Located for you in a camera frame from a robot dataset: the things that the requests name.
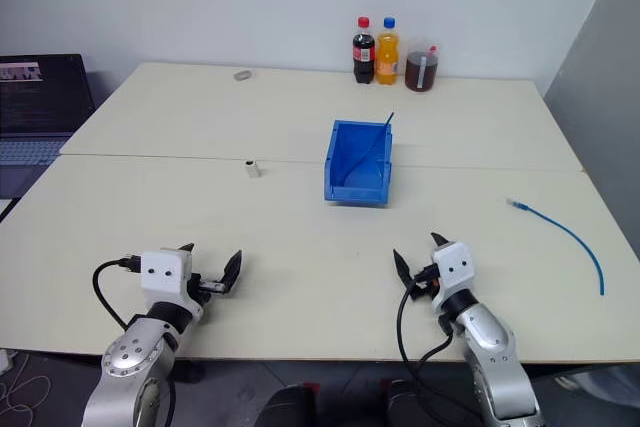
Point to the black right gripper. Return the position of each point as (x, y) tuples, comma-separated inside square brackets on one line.
[(425, 282)]

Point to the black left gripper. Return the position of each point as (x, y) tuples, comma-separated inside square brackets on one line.
[(202, 288)]

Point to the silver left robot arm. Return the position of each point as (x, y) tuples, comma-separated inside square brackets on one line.
[(130, 352)]

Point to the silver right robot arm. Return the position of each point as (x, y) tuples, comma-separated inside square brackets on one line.
[(490, 339)]

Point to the small white plastic tube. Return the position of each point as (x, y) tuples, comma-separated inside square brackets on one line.
[(252, 170)]

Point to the blue plastic storage bin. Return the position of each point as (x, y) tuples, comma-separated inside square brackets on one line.
[(357, 194)]

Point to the dark rounded shape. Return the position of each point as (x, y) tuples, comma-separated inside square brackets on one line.
[(290, 407)]

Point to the clear jar brown liquid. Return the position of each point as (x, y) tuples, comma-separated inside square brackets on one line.
[(421, 72)]

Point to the tape roll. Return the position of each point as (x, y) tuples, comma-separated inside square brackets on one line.
[(243, 75)]

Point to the orange soda bottle blue cap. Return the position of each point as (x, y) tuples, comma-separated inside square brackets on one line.
[(387, 59)]

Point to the cola bottle red cap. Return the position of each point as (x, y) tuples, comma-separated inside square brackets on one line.
[(364, 54)]

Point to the small white box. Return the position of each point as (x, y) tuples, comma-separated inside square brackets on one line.
[(4, 360)]

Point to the black open laptop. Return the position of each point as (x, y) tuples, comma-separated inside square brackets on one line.
[(30, 107)]

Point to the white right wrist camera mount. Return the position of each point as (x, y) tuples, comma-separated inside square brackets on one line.
[(454, 267)]

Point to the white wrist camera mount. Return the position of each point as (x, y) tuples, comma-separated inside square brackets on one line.
[(454, 267), (162, 274)]

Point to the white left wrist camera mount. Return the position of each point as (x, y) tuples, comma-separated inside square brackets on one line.
[(162, 274)]

